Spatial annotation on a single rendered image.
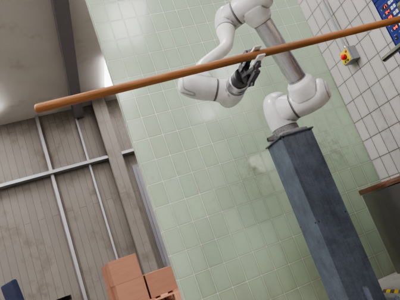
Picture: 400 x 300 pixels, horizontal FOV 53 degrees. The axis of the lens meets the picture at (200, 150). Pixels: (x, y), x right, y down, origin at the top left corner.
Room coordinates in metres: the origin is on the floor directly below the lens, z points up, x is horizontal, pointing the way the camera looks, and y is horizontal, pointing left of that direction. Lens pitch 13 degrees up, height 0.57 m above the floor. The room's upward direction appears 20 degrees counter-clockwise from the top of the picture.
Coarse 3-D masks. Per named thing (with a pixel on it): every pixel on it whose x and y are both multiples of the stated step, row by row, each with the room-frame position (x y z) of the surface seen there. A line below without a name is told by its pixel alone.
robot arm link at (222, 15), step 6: (222, 6) 1.96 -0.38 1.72; (228, 6) 1.89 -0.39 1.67; (216, 12) 1.97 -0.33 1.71; (222, 12) 1.91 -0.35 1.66; (228, 12) 1.89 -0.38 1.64; (216, 18) 1.93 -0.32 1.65; (222, 18) 1.90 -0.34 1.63; (228, 18) 1.90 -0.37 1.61; (234, 18) 1.90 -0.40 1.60; (216, 24) 1.92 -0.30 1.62; (234, 24) 1.92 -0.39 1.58; (240, 24) 1.94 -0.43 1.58
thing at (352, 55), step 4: (348, 48) 2.62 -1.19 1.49; (352, 48) 2.63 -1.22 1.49; (340, 52) 2.69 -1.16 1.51; (344, 52) 2.66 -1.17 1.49; (348, 52) 2.63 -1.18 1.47; (352, 52) 2.63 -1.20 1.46; (356, 52) 2.64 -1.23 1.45; (340, 56) 2.70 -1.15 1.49; (348, 56) 2.64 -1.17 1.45; (352, 56) 2.62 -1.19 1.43; (356, 56) 2.63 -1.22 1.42; (344, 60) 2.69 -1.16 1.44; (348, 60) 2.65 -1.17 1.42; (352, 60) 2.65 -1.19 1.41; (356, 60) 2.67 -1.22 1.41; (344, 64) 2.70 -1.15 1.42; (348, 64) 2.70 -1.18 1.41
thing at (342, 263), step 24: (288, 144) 2.20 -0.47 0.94; (312, 144) 2.24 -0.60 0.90; (288, 168) 2.25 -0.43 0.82; (312, 168) 2.22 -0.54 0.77; (288, 192) 2.35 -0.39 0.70; (312, 192) 2.21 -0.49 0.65; (336, 192) 2.25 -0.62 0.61; (312, 216) 2.20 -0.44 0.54; (336, 216) 2.23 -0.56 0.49; (312, 240) 2.30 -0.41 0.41; (336, 240) 2.21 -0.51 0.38; (360, 240) 2.25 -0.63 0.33; (336, 264) 2.20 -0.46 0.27; (360, 264) 2.23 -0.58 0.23; (336, 288) 2.26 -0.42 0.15; (360, 288) 2.22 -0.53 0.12
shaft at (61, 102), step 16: (336, 32) 1.51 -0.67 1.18; (352, 32) 1.53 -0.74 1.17; (272, 48) 1.41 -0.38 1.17; (288, 48) 1.44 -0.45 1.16; (208, 64) 1.33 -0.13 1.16; (224, 64) 1.36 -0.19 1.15; (144, 80) 1.26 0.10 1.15; (160, 80) 1.28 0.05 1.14; (80, 96) 1.19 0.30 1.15; (96, 96) 1.21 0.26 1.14
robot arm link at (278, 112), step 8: (272, 96) 2.25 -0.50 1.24; (280, 96) 2.24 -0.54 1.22; (264, 104) 2.28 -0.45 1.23; (272, 104) 2.24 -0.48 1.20; (280, 104) 2.22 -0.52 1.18; (288, 104) 2.20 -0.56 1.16; (264, 112) 2.30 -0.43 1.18; (272, 112) 2.25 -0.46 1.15; (280, 112) 2.23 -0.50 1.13; (288, 112) 2.22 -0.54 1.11; (272, 120) 2.26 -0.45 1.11; (280, 120) 2.24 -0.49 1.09; (288, 120) 2.24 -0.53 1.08; (296, 120) 2.30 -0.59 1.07; (272, 128) 2.29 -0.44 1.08
